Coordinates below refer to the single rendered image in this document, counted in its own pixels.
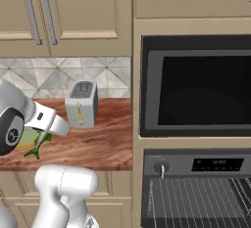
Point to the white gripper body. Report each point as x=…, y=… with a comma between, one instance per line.
x=60, y=126

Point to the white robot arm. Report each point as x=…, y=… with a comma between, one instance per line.
x=65, y=186

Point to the beige lower cupboard door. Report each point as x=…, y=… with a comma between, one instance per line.
x=111, y=214

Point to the dark oven knob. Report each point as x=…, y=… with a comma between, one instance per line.
x=161, y=166

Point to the wide beige cupboard door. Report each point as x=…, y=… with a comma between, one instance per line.
x=91, y=10

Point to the narrow beige cupboard door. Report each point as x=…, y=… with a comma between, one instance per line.
x=13, y=13

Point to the black built-in microwave oven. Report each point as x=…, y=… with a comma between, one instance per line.
x=199, y=88

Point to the grey toaster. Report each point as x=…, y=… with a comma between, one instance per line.
x=80, y=108

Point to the yellow-green plate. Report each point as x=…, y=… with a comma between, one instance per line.
x=26, y=140

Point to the beige tall appliance cabinet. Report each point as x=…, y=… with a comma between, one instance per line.
x=136, y=108

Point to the beige drawer front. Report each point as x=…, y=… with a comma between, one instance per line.
x=114, y=183

